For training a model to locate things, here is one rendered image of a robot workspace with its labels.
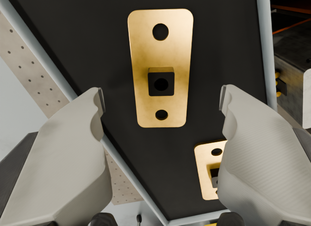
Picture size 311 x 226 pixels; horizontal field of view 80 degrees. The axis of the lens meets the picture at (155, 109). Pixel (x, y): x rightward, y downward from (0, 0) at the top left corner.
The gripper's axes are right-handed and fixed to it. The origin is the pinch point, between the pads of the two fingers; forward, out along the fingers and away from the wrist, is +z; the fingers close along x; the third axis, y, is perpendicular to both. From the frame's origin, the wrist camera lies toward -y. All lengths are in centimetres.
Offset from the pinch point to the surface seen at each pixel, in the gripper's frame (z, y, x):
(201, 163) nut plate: 1.4, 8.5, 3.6
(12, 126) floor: 118, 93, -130
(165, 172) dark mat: 1.7, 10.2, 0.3
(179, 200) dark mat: 1.7, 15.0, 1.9
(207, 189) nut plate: 1.4, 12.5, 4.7
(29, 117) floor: 118, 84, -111
